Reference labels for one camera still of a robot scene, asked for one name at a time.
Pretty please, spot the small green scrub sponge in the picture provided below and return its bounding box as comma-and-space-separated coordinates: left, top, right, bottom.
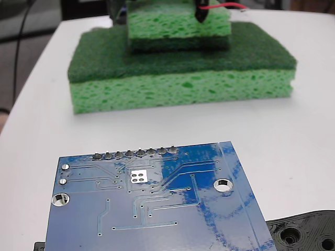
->
126, 0, 232, 54

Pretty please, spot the thin black cable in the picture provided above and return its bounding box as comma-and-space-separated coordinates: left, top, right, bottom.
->
12, 0, 36, 108

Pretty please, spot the red wire with loop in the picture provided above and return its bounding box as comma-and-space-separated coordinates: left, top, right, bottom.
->
200, 3, 249, 13

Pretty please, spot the large green scrub sponge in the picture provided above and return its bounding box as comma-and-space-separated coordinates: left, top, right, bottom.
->
67, 21, 298, 115

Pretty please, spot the blue printed circuit board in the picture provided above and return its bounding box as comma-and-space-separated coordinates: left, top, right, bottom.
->
44, 141, 275, 251

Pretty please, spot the black plastic mount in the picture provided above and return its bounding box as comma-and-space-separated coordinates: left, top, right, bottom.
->
33, 209, 335, 251

